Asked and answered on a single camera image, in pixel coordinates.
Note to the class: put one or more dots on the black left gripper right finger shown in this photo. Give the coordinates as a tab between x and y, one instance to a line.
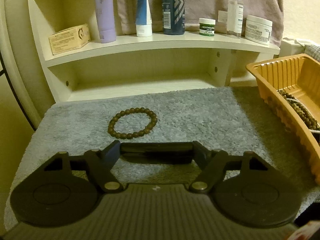
212	164

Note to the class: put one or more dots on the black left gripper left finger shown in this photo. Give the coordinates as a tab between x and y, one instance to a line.
100	164

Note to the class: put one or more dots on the orange plastic tray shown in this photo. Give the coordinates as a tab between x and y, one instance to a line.
297	75

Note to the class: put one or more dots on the grey fluffy mat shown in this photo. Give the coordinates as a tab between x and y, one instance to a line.
232	119

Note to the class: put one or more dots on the cream wooden shelf unit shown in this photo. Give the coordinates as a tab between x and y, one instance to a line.
133	65

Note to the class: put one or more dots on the small cardboard box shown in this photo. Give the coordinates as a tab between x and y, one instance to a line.
69	39

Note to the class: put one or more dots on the small green label jar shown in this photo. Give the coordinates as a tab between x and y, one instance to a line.
207	27

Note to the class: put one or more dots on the white quilted pillow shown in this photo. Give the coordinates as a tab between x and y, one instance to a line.
294	46

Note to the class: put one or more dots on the white cream jar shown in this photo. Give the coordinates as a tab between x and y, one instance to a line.
258	29

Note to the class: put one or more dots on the clear spray bottle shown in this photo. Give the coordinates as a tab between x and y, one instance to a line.
235	13

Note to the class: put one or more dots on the white blue tube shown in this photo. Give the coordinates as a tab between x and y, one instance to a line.
143	19

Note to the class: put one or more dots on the grey woven pillow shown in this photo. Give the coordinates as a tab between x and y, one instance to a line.
313	51

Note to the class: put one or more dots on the pink hanging towel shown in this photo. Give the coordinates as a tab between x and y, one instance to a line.
272	10

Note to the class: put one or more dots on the lavender tube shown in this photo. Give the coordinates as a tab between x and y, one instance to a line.
105	20

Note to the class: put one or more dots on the dark blue spray bottle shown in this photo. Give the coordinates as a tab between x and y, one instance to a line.
173	14

